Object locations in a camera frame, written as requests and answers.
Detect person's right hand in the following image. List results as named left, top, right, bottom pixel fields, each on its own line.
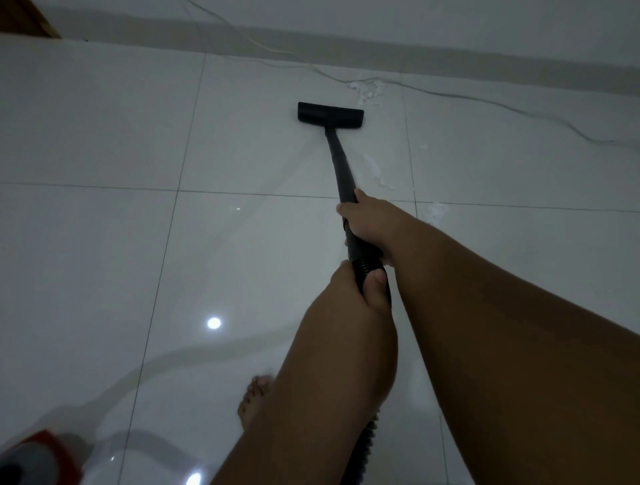
left=335, top=189, right=419, bottom=268

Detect person's left hand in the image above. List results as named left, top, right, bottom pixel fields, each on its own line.
left=279, top=259, right=399, bottom=412

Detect white paper scraps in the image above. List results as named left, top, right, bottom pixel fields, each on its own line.
left=347, top=79, right=451, bottom=223

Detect black vacuum wand with nozzle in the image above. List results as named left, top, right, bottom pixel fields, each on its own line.
left=297, top=101, right=393, bottom=306

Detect black corrugated vacuum hose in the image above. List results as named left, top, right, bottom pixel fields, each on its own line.
left=341, top=409, right=382, bottom=485

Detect red vacuum cleaner body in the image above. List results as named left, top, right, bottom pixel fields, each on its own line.
left=0, top=428, right=85, bottom=485

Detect person's right forearm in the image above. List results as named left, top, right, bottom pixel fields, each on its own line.
left=389, top=225, right=640, bottom=485

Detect person's left foot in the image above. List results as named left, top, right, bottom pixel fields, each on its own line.
left=237, top=375, right=277, bottom=433

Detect brown wooden door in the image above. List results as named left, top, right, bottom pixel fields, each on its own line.
left=0, top=0, right=63, bottom=40

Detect thin white cable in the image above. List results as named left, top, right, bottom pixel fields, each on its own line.
left=182, top=0, right=640, bottom=151

